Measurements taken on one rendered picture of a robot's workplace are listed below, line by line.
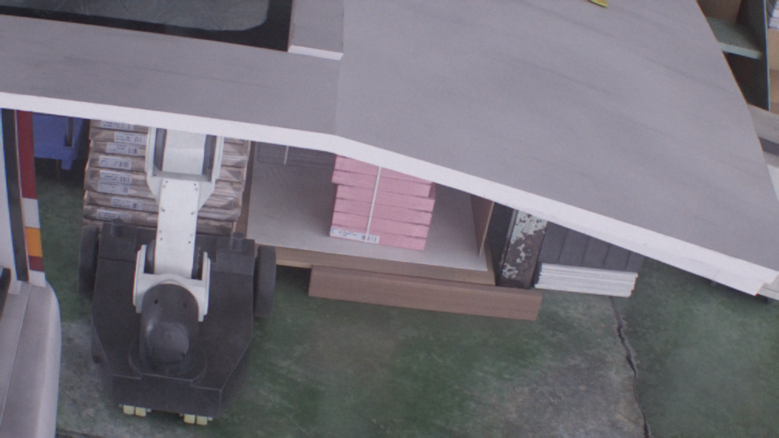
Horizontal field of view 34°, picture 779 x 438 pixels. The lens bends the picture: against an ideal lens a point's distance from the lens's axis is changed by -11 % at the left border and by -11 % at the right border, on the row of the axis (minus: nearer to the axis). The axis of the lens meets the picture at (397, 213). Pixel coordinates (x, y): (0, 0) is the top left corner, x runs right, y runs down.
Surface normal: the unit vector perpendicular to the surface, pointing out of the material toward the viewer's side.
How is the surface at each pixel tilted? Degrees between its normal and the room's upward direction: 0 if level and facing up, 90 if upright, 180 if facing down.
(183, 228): 69
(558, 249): 90
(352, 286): 90
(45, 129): 0
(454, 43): 11
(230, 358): 0
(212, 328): 0
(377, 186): 90
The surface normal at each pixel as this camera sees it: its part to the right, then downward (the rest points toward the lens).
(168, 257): 0.15, 0.00
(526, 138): 0.35, -0.75
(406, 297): 0.04, 0.57
